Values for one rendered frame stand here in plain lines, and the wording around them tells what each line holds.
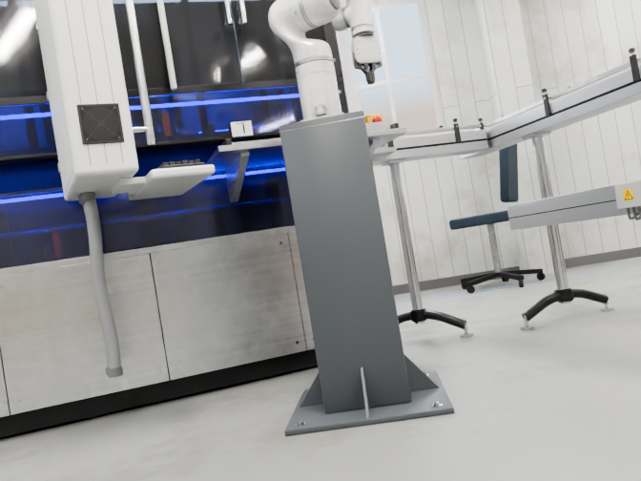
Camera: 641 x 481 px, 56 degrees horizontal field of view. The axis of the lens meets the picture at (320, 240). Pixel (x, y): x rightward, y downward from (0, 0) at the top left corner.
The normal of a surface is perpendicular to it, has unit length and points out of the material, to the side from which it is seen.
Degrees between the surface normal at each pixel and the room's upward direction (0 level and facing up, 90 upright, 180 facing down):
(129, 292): 90
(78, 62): 90
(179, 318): 90
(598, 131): 90
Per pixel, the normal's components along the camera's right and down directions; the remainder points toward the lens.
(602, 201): -0.94, 0.15
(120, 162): 0.44, -0.09
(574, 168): -0.09, 0.00
